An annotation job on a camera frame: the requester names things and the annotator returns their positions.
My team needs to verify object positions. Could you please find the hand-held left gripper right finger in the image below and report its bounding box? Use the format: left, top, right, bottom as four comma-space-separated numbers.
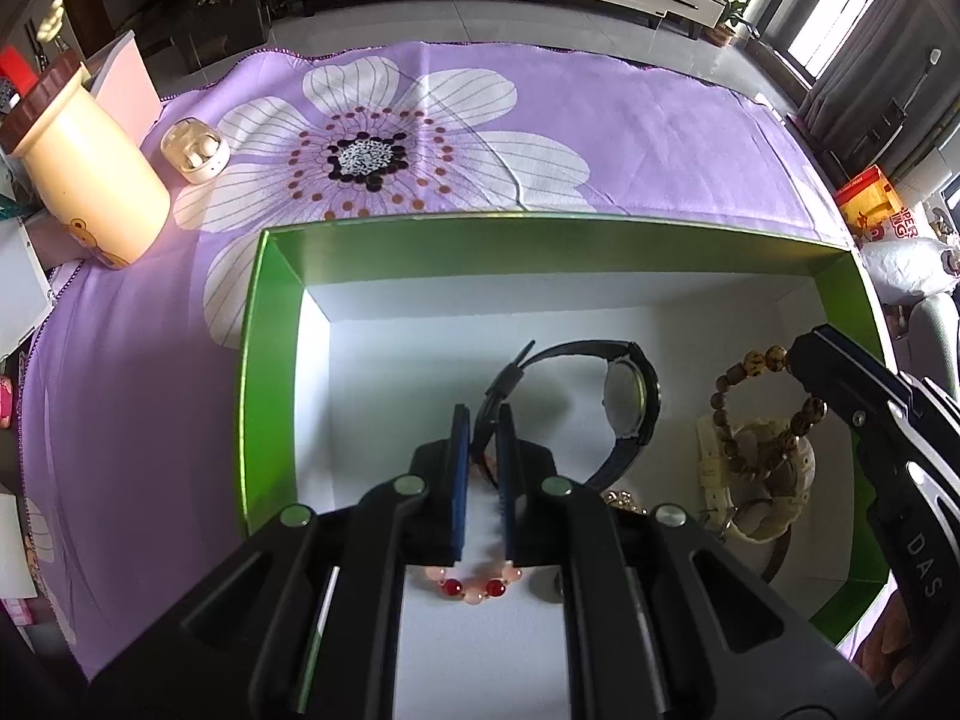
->
495, 403, 878, 720

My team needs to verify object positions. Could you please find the cream bottle with brown lid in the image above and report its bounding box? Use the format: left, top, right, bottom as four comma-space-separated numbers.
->
0, 60, 172, 271

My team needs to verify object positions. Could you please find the white paper sheet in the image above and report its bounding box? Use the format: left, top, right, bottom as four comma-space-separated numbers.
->
79, 30, 162, 132

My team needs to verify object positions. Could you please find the floor mop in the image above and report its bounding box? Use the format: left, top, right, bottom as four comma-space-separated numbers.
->
889, 49, 942, 166

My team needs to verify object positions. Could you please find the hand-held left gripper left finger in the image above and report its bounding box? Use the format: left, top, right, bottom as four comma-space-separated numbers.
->
90, 403, 473, 720

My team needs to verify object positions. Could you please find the black wrist watch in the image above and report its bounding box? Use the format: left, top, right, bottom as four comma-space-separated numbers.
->
469, 340, 662, 500

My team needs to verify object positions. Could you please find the orange printed bag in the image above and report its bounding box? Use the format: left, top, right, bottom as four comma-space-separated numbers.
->
834, 165, 927, 241

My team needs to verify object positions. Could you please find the red and cream toy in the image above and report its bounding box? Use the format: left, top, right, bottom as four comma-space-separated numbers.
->
0, 0, 68, 95

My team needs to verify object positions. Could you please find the grey curtain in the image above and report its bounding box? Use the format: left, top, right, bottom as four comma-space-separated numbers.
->
750, 0, 960, 188

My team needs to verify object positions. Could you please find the silver bangle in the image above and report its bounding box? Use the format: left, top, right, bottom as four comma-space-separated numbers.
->
759, 536, 790, 587

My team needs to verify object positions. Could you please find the green cardboard box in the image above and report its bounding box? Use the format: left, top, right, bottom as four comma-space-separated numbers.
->
238, 214, 897, 720

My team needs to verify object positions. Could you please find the small potted plant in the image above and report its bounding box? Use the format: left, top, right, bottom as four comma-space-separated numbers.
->
705, 0, 751, 46

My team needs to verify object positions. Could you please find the purple floral cloth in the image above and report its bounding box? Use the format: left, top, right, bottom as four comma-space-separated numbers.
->
15, 41, 863, 683

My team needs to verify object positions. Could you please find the grey chair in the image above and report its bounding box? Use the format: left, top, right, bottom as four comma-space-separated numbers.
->
896, 292, 960, 391

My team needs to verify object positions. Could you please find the cream earbuds case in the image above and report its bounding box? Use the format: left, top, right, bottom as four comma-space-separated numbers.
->
161, 118, 230, 185

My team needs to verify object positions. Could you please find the person's right hand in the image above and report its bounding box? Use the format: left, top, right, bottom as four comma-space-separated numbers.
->
855, 589, 925, 695

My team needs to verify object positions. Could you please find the brown wooden bead bracelet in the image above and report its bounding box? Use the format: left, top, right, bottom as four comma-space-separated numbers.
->
709, 345, 827, 466

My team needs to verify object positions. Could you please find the white plastic bag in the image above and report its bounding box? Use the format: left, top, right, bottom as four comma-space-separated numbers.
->
859, 232, 960, 305

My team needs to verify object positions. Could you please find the red and pink bead bracelet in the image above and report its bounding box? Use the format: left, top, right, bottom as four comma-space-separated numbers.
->
424, 559, 524, 605

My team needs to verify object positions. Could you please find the cream wrist watch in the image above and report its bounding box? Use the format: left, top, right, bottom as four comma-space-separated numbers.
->
696, 414, 817, 542

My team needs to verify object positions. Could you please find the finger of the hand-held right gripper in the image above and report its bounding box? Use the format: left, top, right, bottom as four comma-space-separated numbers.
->
816, 324, 908, 389
787, 331, 912, 432

